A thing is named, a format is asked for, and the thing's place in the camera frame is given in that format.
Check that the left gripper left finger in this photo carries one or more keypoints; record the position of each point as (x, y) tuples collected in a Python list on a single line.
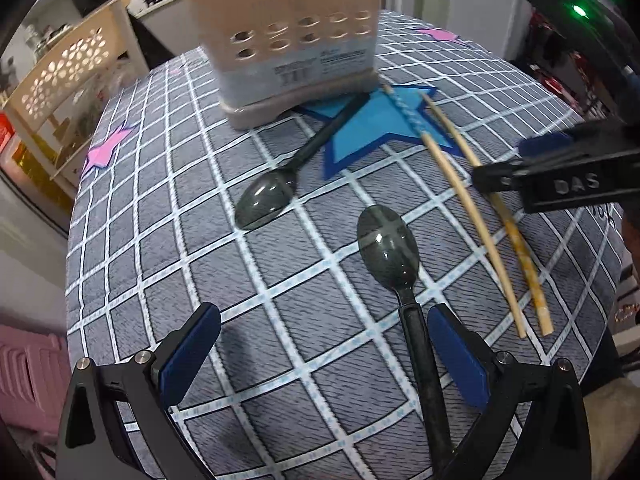
[(181, 354)]

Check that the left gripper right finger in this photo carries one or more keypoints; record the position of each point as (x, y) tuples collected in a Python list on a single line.
[(465, 355)]

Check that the speckled bamboo chopstick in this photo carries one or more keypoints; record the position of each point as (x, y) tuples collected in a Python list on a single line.
[(515, 237)]

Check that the dark translucent spoon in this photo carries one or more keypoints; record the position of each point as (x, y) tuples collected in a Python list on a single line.
[(390, 253), (265, 198)]

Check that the plain bamboo chopstick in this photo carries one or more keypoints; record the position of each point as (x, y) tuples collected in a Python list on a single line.
[(481, 229)]

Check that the beige utensil holder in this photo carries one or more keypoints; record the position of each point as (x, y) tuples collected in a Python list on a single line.
[(273, 55)]

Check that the pink plastic stool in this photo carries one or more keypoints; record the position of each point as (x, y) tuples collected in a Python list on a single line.
[(35, 374)]

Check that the grey checked tablecloth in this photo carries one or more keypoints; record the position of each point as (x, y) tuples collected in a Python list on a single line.
[(310, 377)]

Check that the beige flower-cutout storage rack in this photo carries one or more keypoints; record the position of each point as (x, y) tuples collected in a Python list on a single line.
[(93, 45)]

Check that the red plastic basket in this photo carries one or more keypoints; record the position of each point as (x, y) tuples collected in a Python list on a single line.
[(6, 131)]

